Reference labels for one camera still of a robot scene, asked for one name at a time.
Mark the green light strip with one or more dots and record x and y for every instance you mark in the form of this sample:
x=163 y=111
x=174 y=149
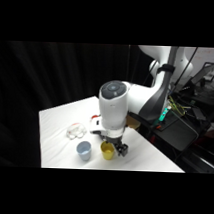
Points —
x=164 y=113

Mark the black robot stand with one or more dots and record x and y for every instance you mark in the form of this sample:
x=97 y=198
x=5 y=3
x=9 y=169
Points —
x=180 y=132

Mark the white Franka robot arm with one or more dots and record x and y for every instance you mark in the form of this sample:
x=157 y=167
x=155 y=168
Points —
x=113 y=105

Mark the white whiteboard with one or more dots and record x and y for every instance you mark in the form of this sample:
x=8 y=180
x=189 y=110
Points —
x=207 y=55

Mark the light blue plastic cup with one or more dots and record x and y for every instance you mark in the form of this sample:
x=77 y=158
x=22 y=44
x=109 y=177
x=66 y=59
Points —
x=84 y=151

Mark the yellow plastic cup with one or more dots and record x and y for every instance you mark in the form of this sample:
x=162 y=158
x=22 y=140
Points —
x=107 y=152

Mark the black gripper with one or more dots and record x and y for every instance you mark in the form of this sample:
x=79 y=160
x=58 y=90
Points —
x=114 y=139

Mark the black curtain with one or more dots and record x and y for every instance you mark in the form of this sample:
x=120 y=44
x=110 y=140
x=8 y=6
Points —
x=28 y=92

